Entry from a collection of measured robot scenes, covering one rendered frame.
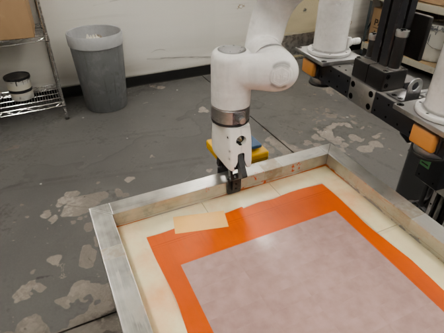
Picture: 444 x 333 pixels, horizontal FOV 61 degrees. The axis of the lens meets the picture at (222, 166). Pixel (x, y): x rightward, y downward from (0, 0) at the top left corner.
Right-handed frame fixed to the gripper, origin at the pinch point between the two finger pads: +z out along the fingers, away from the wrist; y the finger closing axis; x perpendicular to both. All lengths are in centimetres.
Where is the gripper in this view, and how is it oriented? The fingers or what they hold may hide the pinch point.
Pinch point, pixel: (228, 179)
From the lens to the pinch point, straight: 82.7
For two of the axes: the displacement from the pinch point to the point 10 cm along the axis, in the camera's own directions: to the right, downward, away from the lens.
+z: -0.1, 8.2, 5.8
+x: -9.0, 2.4, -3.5
